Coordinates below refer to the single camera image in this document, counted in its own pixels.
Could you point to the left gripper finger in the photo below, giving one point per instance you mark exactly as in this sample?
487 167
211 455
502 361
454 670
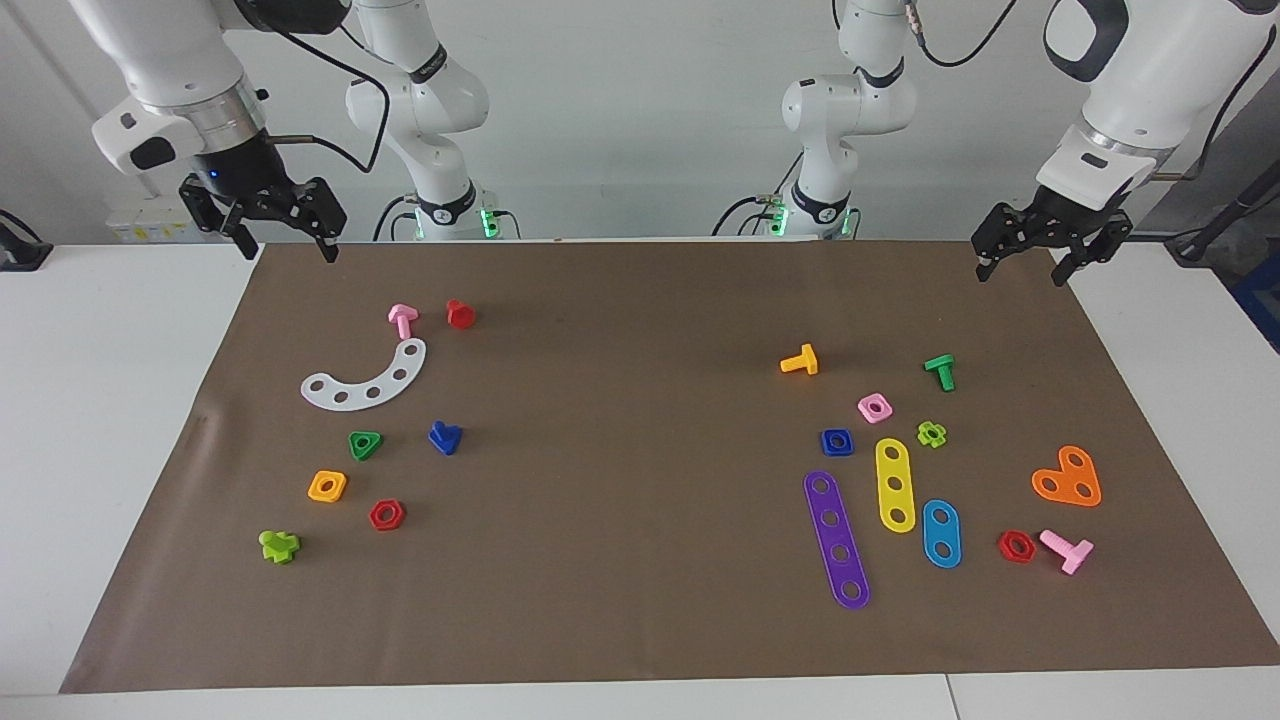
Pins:
1074 266
986 264

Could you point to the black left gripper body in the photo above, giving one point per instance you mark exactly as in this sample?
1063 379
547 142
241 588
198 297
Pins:
1060 222

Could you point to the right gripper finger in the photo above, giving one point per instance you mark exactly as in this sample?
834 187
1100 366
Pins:
244 240
328 245

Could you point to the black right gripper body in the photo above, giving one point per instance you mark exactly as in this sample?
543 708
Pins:
240 175

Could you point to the blue triangle-head screw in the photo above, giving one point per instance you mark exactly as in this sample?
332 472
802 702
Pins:
445 440

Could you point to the blue square nut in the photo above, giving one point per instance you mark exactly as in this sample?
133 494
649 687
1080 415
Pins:
826 443

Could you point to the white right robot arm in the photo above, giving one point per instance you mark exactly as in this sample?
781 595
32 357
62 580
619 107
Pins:
170 50

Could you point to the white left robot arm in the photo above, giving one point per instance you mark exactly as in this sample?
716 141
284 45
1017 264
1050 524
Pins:
1150 70

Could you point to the pink plastic screw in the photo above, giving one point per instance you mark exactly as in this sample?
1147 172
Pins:
1070 552
403 320

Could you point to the green plastic screw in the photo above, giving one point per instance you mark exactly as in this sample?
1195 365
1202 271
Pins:
942 368

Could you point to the red plastic screw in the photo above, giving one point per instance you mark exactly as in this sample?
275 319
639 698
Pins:
460 315

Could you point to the pink square nut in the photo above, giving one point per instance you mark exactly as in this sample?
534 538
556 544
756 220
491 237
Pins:
886 412

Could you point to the lime green flower nut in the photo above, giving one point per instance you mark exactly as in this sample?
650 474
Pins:
940 437

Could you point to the green triangle nut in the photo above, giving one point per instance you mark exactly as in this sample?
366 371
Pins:
374 438

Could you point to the orange plastic screw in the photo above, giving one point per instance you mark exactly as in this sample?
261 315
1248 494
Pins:
805 360

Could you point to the orange square nut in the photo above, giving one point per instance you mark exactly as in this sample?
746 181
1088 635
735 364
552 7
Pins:
314 488

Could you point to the red hex nut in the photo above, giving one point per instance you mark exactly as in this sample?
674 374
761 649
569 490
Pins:
376 516
1004 547

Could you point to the lime green cross-head screw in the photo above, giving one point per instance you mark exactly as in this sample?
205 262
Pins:
278 548

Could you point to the white socket box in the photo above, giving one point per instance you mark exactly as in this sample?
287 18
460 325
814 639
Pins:
150 225

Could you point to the white curved five-hole plate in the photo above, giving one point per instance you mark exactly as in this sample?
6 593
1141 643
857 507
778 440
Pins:
386 384

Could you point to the black tripod stand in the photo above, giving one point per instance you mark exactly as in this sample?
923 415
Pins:
1235 205

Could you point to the blue crate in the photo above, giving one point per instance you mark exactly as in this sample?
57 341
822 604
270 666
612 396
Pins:
1265 310

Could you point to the orange three-hole heart plate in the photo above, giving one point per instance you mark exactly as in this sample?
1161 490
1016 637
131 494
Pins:
1068 480

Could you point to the black desk clamp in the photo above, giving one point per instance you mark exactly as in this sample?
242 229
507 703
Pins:
25 255

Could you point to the yellow three-hole strip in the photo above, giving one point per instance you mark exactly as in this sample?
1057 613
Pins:
895 468

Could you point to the blue two-hole strip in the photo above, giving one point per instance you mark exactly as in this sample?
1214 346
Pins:
941 533

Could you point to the purple four-hole strip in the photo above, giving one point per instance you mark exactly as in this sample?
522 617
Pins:
837 537

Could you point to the brown table mat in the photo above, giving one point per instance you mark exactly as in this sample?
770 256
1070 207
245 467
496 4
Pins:
640 560

